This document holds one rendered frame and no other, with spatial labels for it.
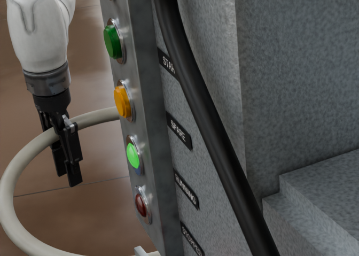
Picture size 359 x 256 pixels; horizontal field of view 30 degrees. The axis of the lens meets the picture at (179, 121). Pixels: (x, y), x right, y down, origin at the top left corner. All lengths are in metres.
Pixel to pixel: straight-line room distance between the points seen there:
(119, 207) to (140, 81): 2.33
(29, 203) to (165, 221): 2.42
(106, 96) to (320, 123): 3.34
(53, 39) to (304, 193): 0.95
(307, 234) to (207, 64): 0.11
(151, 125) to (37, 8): 0.78
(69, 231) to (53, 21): 1.56
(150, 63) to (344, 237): 0.20
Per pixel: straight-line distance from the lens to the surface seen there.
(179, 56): 0.39
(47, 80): 1.32
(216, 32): 0.37
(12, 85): 4.09
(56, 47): 1.30
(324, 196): 0.38
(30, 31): 1.28
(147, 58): 0.48
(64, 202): 2.90
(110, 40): 0.50
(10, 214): 1.23
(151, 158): 0.52
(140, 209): 0.58
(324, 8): 0.37
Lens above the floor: 1.61
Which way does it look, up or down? 29 degrees down
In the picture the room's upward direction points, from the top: 7 degrees counter-clockwise
